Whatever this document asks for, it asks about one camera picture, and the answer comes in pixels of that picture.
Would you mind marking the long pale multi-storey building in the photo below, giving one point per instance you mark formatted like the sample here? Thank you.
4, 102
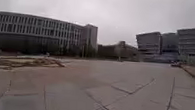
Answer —
37, 29

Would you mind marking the vehicle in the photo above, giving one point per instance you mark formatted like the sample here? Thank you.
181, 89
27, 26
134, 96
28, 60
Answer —
176, 64

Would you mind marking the grey stepped office building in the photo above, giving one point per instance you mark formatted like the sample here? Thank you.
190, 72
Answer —
183, 42

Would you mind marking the low dark building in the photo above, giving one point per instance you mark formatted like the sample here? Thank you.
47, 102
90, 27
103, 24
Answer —
117, 50

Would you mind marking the row of dark trees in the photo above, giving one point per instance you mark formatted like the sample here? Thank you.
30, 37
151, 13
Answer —
29, 47

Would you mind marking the grey concrete slab pavement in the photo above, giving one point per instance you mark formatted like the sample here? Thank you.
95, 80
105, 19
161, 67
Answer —
110, 82

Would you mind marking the bare earth planting bed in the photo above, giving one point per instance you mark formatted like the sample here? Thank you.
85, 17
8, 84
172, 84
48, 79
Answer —
24, 61

